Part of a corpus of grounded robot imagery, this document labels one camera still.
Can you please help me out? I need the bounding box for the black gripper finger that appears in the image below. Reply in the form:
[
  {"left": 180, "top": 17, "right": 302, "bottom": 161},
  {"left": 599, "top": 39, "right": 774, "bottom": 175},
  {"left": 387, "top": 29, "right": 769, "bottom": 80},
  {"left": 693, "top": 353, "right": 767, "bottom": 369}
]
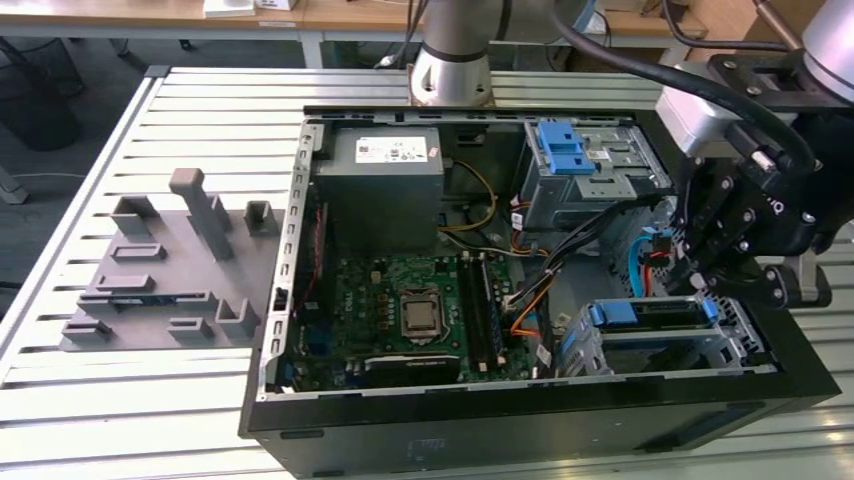
[
  {"left": 666, "top": 163, "right": 761, "bottom": 294},
  {"left": 691, "top": 253, "right": 834, "bottom": 312}
]

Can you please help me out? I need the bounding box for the hard disk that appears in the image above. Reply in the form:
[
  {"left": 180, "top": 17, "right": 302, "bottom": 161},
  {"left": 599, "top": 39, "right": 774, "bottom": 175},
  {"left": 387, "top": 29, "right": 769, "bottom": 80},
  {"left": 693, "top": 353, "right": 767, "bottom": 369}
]
[{"left": 586, "top": 297, "right": 721, "bottom": 332}]

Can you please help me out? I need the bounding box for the metal disk bay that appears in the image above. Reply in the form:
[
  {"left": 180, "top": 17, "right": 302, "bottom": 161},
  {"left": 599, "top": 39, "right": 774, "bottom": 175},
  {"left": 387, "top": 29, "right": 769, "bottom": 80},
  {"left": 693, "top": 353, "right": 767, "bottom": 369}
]
[{"left": 559, "top": 294, "right": 762, "bottom": 376}]

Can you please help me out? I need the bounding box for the metal drive cage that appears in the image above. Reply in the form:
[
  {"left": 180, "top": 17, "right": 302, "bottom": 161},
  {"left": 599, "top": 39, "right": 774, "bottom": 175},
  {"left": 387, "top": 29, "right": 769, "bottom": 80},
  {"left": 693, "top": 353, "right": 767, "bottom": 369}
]
[{"left": 519, "top": 119, "right": 673, "bottom": 234}]

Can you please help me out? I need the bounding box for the blue plastic drive latch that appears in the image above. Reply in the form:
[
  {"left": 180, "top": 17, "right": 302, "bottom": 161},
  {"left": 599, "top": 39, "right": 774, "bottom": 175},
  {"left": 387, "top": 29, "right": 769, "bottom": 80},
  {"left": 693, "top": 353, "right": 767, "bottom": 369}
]
[{"left": 535, "top": 121, "right": 599, "bottom": 175}]

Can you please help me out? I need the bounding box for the brown wooden cabinet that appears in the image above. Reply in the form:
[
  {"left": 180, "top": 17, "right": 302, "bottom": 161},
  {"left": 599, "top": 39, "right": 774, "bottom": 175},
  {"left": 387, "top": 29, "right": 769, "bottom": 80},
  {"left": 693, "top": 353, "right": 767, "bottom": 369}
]
[{"left": 679, "top": 0, "right": 809, "bottom": 54}]

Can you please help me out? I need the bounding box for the black RAM slot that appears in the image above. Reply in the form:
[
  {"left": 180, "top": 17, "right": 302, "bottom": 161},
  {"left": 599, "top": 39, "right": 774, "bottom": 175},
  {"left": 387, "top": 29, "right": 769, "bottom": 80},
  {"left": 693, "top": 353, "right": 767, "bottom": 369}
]
[
  {"left": 463, "top": 252, "right": 487, "bottom": 371},
  {"left": 482, "top": 253, "right": 507, "bottom": 369}
]

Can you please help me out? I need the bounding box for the black PC case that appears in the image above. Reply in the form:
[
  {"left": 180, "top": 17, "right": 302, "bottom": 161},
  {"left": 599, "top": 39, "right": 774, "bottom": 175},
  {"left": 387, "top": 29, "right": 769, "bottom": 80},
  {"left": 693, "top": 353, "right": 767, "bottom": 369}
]
[{"left": 239, "top": 103, "right": 841, "bottom": 479}]

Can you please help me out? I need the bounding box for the silver CPU in socket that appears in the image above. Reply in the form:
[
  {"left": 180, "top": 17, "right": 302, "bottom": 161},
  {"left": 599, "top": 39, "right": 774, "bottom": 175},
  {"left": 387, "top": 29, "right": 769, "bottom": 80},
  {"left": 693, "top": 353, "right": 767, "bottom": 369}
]
[{"left": 399, "top": 297, "right": 442, "bottom": 335}]

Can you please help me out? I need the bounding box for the grey power supply unit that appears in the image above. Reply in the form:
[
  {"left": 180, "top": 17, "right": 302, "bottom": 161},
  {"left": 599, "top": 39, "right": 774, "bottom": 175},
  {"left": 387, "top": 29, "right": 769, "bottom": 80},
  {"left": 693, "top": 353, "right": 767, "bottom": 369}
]
[{"left": 312, "top": 124, "right": 446, "bottom": 256}]

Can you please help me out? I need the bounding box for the green motherboard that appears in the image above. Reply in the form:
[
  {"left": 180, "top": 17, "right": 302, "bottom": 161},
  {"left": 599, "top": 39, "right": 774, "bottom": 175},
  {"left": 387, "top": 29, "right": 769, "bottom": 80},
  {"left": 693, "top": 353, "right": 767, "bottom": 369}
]
[{"left": 292, "top": 252, "right": 535, "bottom": 391}]

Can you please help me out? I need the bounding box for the black graphics card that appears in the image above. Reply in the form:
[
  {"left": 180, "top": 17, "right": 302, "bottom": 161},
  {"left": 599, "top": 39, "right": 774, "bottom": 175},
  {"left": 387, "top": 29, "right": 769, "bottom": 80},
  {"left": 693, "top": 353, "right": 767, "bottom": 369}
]
[{"left": 363, "top": 352, "right": 463, "bottom": 386}]

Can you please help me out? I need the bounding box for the grey parts rack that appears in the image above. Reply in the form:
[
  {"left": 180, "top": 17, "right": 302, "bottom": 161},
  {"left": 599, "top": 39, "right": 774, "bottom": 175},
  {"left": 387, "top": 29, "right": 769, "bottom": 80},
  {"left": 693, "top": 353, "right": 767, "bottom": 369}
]
[{"left": 59, "top": 167, "right": 288, "bottom": 355}]

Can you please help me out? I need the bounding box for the long wooden desk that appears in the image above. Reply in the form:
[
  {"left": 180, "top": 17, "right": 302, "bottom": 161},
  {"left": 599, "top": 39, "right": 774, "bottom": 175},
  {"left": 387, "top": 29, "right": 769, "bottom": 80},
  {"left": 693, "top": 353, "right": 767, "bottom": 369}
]
[{"left": 0, "top": 0, "right": 428, "bottom": 69}]

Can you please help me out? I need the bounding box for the black mesh bin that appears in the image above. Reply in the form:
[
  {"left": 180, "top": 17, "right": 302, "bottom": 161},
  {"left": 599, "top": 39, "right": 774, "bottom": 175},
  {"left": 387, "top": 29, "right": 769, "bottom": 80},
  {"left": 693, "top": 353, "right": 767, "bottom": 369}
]
[{"left": 0, "top": 37, "right": 85, "bottom": 151}]

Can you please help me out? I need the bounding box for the blue data wire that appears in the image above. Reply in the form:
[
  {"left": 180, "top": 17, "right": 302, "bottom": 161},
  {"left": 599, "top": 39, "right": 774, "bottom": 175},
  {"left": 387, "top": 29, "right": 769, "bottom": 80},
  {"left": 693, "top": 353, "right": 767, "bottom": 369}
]
[{"left": 629, "top": 227, "right": 669, "bottom": 297}]

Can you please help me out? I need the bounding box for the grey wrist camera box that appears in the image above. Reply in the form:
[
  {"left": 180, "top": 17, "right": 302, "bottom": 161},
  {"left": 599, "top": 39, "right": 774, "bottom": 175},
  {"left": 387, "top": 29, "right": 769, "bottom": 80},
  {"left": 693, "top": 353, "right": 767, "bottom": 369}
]
[{"left": 653, "top": 87, "right": 743, "bottom": 162}]

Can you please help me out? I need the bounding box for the black cable bundle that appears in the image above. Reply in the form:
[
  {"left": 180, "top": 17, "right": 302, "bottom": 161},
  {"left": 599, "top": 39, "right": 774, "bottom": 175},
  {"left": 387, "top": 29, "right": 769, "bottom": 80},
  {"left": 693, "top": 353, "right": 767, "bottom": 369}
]
[{"left": 510, "top": 194, "right": 669, "bottom": 304}]

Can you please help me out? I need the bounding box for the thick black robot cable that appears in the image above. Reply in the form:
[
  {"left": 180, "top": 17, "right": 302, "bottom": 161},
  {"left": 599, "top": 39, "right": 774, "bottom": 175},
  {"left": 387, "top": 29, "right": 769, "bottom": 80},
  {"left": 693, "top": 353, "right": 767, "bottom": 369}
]
[{"left": 550, "top": 0, "right": 822, "bottom": 174}]

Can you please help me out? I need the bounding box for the yellow wire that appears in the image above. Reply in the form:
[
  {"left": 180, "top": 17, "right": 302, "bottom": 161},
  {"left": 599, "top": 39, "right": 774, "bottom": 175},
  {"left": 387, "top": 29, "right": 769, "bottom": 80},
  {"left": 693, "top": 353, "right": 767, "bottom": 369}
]
[{"left": 439, "top": 158, "right": 500, "bottom": 234}]

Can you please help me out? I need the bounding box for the orange wire bundle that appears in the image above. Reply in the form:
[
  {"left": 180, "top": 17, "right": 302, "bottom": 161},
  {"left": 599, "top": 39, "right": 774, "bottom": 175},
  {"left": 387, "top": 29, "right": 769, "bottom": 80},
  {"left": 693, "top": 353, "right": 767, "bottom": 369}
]
[{"left": 510, "top": 299, "right": 542, "bottom": 341}]

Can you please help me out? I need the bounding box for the wooden desk white frame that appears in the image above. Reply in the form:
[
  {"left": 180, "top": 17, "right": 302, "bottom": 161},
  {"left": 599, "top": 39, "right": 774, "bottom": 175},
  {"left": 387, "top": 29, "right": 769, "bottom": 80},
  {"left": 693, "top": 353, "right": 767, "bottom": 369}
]
[{"left": 572, "top": 9, "right": 709, "bottom": 76}]

